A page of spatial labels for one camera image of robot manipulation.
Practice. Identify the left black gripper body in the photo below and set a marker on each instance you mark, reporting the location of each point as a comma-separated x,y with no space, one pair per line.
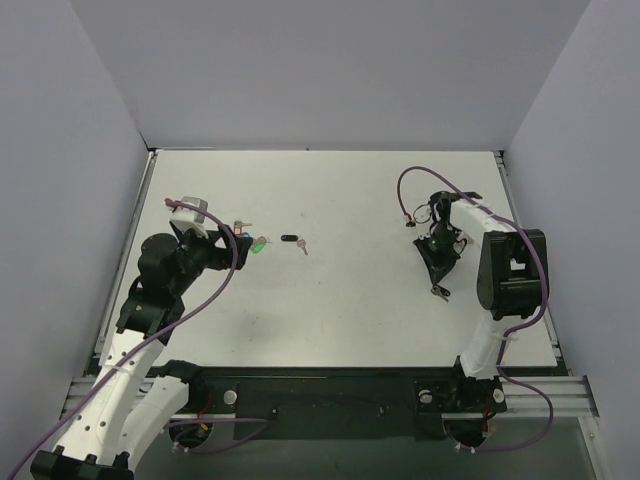
223,249

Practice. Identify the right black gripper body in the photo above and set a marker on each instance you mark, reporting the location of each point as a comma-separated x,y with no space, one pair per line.
439,251

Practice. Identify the white disc wire keyring holder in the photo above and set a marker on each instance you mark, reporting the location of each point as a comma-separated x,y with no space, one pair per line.
423,214

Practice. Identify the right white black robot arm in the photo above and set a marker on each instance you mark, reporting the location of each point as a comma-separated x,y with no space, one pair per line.
511,288

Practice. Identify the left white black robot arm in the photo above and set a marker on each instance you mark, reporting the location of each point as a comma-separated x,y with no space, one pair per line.
109,434

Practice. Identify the red tag key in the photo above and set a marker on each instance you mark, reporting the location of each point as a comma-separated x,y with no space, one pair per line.
239,226

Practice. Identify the green key tag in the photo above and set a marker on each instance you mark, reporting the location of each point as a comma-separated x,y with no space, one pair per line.
259,244

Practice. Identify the black tag silver key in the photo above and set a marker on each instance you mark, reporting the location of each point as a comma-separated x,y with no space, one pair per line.
296,240

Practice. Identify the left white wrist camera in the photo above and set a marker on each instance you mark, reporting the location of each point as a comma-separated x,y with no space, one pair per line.
184,219

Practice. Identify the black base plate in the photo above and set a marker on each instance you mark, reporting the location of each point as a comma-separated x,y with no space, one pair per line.
348,403

